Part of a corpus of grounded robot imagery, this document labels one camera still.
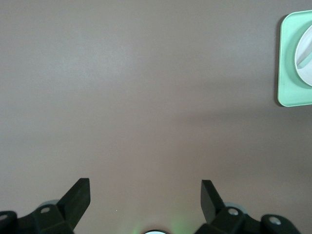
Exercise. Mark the brown table mat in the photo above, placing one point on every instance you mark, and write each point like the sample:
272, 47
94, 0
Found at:
122, 85

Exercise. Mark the light green rectangular tray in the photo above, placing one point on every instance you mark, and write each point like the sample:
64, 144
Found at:
287, 73

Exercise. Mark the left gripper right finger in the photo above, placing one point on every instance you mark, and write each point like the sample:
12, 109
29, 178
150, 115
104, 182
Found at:
224, 219

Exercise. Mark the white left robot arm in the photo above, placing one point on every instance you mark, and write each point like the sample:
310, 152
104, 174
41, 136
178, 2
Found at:
156, 232

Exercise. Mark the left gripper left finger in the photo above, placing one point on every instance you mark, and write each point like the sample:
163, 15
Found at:
63, 214

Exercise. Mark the cream round plate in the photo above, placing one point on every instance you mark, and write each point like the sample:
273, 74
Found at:
307, 75

